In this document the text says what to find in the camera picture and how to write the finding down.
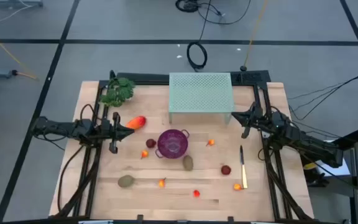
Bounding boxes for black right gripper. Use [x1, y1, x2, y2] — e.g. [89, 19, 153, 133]
[231, 102, 265, 139]

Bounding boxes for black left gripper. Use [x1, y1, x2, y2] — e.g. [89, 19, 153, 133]
[100, 111, 135, 154]

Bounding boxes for red orange mango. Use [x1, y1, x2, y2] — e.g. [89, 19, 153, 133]
[125, 115, 147, 131]

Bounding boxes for brown kiwi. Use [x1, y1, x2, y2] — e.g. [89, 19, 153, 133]
[117, 174, 135, 189]
[182, 154, 195, 172]

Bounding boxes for purple colander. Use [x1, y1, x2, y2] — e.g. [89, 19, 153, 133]
[155, 128, 191, 160]

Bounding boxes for knife with cream handle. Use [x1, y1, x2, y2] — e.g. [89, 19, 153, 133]
[239, 144, 249, 190]

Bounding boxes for green artificial potted plant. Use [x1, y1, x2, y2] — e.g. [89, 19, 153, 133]
[99, 77, 136, 108]

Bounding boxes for mint green mesh shelf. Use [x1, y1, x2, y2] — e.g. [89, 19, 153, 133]
[168, 72, 236, 124]

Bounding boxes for white box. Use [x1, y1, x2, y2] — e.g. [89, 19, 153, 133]
[306, 139, 352, 178]

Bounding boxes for black aluminium table frame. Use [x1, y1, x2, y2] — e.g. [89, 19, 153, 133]
[53, 70, 315, 223]

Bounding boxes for coiled black cable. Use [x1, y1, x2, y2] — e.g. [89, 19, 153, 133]
[186, 0, 213, 72]

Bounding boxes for thin black cables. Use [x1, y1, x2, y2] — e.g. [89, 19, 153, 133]
[287, 74, 358, 122]

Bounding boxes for hanging yellow cable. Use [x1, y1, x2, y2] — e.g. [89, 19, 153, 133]
[244, 0, 269, 68]

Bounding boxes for yellow floor cable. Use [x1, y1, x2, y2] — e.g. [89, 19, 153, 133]
[0, 24, 39, 80]

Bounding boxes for black cable bundle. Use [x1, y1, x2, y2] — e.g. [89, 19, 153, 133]
[175, 0, 251, 26]

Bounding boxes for white floor cable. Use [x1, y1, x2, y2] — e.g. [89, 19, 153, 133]
[0, 0, 35, 32]

